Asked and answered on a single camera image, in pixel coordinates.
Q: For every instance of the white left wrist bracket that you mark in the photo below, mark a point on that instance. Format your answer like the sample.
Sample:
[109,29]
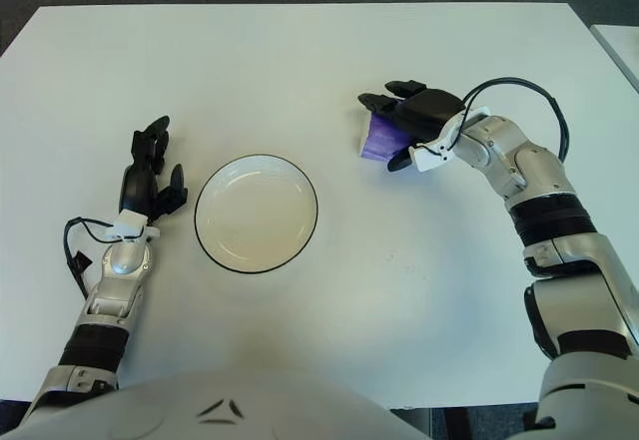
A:
[131,221]

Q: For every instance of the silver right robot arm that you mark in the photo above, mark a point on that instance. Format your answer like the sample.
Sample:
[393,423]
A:
[534,170]

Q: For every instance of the white side table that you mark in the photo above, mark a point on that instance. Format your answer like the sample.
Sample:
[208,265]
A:
[621,43]

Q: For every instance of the grey robot torso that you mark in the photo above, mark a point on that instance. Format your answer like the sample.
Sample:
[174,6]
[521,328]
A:
[175,400]

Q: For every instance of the purple tissue paper pack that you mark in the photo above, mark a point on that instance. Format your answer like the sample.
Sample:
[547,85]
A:
[382,138]

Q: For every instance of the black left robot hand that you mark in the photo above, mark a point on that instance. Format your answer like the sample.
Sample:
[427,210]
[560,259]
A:
[136,188]

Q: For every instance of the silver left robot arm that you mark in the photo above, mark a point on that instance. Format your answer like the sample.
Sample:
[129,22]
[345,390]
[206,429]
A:
[112,300]

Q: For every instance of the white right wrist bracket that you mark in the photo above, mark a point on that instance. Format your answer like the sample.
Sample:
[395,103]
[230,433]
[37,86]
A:
[429,158]

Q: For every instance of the white plate black rim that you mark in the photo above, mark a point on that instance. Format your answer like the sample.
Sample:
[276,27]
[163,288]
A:
[254,215]

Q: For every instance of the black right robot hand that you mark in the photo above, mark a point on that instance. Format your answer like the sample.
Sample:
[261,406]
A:
[429,111]

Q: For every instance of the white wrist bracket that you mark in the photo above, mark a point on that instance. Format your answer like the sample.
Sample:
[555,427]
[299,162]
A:
[131,221]
[429,158]

